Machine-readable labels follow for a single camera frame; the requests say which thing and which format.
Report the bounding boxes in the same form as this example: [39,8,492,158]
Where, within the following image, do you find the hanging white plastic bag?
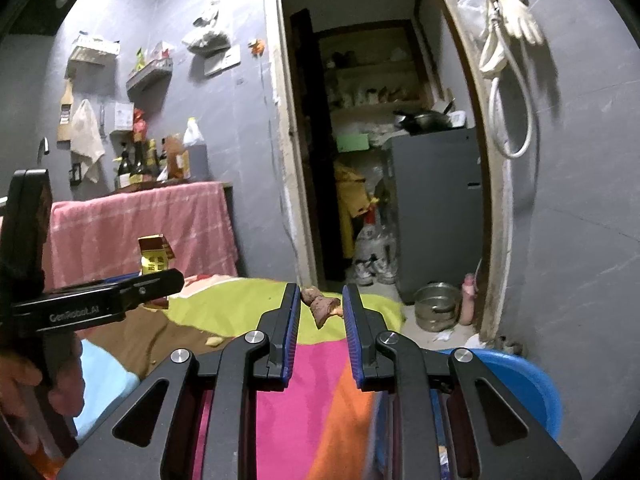
[182,2,231,54]

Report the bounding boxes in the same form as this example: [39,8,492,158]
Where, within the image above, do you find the beige hanging towel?
[69,99,106,184]

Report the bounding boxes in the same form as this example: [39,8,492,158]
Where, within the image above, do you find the doorway frame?
[272,0,517,347]

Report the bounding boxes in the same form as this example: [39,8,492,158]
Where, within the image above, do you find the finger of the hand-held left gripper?
[117,268,185,312]

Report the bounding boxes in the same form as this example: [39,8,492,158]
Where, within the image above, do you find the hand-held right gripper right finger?
[342,284,583,480]

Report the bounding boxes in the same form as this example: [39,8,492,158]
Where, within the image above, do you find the colourful patchwork blanket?
[80,275,407,480]

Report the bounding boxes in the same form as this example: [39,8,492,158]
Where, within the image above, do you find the yellow bag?
[333,161,372,257]

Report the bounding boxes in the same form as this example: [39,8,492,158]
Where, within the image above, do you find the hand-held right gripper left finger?
[59,283,302,480]

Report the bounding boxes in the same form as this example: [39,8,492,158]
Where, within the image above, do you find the green box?
[336,132,371,154]

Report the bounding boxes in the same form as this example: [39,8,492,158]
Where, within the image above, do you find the person's left hand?
[0,337,86,466]

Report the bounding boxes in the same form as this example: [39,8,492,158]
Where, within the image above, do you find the grey container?
[182,142,210,182]

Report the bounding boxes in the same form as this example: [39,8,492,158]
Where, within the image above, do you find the blue plastic basin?
[434,349,562,442]

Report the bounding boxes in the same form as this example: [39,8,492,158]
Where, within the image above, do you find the brown food scrap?
[301,286,342,330]

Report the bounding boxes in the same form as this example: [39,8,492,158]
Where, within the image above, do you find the small yellow carton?
[138,234,177,276]

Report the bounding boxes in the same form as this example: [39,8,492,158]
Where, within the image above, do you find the white wall plate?
[204,45,242,77]

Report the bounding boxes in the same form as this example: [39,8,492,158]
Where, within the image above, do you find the white wall shelf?
[125,57,174,101]
[66,35,121,79]

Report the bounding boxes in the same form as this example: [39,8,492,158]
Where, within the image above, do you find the pink upright object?
[462,274,476,326]

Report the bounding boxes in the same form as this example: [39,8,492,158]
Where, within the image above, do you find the white rubber glove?
[500,0,546,45]

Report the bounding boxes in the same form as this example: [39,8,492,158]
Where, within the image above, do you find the brown paper packet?
[164,135,192,181]

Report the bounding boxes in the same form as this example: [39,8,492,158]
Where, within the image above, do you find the white hose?
[478,0,534,160]

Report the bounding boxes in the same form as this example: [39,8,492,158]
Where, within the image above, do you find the wooden cutting board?
[56,79,75,142]

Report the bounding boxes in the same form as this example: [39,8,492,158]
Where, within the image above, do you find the black frying pan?
[392,105,452,134]

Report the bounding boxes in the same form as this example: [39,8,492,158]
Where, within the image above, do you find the clear bag of bottles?
[354,220,397,267]

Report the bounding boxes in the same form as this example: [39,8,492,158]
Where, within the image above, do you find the metal pot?
[413,282,462,332]

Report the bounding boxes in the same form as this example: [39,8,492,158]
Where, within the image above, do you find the wooden storage shelf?
[320,24,432,112]

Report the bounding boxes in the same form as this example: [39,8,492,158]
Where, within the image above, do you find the grey refrigerator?
[382,127,486,306]

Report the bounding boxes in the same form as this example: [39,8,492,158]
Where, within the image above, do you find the red snack packet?
[132,107,150,142]

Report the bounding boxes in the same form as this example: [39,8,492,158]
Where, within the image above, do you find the pink checked cloth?
[49,181,239,292]

